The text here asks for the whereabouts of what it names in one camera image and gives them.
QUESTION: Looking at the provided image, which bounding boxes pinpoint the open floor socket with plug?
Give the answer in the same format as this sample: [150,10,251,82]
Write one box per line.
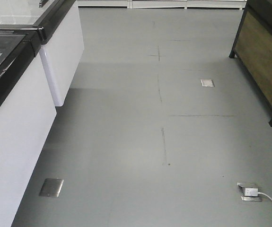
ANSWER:
[237,182,262,202]

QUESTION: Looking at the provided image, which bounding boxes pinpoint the dark wooden display stand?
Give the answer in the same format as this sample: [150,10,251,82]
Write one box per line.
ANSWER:
[229,0,272,127]

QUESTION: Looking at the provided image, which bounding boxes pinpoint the white chest freezer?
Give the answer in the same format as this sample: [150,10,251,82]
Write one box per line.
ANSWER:
[0,31,56,227]
[0,0,84,107]

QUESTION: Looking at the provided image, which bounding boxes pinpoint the white supermarket shelving unit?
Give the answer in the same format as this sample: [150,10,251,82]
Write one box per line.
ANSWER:
[78,0,246,10]

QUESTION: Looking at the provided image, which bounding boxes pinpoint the metal floor plate left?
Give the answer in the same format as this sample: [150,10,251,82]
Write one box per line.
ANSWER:
[39,178,64,198]

